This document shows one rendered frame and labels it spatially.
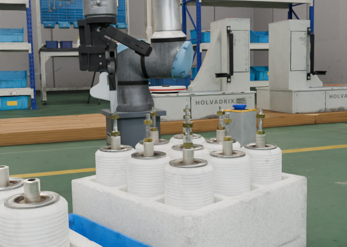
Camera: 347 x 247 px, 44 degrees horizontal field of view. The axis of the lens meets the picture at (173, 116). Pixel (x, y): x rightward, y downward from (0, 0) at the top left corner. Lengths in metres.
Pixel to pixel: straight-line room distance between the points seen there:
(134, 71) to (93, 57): 0.45
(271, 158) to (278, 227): 0.15
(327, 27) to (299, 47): 4.85
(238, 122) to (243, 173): 0.34
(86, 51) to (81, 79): 8.28
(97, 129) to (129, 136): 1.42
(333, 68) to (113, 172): 7.37
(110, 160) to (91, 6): 0.34
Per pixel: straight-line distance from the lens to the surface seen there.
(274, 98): 3.65
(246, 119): 1.23
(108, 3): 0.98
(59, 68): 9.20
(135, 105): 1.40
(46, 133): 2.78
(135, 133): 1.40
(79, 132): 2.79
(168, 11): 1.37
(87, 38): 0.99
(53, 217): 0.62
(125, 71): 1.41
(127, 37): 0.98
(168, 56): 1.35
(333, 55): 8.20
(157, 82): 5.55
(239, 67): 3.26
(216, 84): 3.29
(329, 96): 3.64
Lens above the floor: 0.43
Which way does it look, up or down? 6 degrees down
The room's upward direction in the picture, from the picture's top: 1 degrees counter-clockwise
